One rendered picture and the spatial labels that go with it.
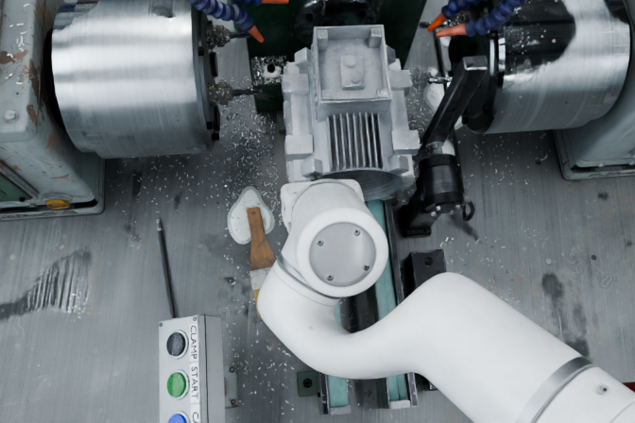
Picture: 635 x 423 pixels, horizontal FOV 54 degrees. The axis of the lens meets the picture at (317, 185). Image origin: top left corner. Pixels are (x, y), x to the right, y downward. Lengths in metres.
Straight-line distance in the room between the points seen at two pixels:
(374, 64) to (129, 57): 0.34
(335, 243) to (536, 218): 0.73
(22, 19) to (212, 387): 0.56
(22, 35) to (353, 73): 0.45
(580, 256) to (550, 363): 0.79
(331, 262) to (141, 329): 0.63
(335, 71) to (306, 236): 0.40
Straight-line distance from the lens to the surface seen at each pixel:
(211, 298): 1.13
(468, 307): 0.50
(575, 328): 1.22
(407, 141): 0.92
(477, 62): 0.79
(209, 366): 0.85
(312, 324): 0.60
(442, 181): 0.94
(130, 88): 0.89
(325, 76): 0.91
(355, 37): 0.94
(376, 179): 1.01
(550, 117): 1.02
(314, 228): 0.55
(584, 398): 0.46
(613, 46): 1.00
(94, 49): 0.91
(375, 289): 1.01
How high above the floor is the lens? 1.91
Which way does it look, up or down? 71 degrees down
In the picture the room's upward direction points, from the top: 7 degrees clockwise
